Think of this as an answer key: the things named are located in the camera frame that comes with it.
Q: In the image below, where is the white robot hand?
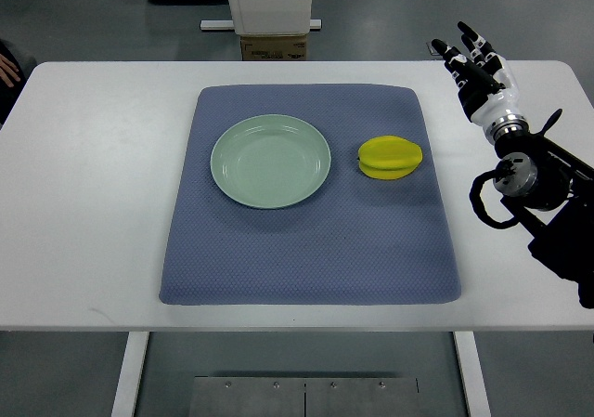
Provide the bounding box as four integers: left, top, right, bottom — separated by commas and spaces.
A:
431, 21, 529, 141

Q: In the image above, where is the yellow starfruit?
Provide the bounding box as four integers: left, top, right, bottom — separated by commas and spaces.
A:
357, 136, 423, 180

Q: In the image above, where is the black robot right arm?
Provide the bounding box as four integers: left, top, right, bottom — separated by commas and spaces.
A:
431, 22, 593, 308

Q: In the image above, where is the light green plate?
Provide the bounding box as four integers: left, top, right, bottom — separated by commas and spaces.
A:
210, 114, 331, 209

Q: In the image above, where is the metal floor plate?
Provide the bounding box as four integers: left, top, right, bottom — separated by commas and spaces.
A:
188, 377, 422, 417

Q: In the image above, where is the grey floor socket cover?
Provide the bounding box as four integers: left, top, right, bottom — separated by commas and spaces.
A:
427, 42, 443, 59

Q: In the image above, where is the cardboard box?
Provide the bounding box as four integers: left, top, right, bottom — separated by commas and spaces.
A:
240, 35, 307, 61

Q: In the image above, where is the blue textured mat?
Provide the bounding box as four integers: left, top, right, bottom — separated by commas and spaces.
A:
160, 84, 461, 306

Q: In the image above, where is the white table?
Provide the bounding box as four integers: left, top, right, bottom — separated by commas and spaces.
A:
0, 60, 594, 417

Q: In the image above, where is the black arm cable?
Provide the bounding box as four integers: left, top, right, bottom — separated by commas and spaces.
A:
469, 169, 521, 229

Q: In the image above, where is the white pedestal column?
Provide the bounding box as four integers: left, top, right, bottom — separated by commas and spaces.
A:
200, 0, 323, 36

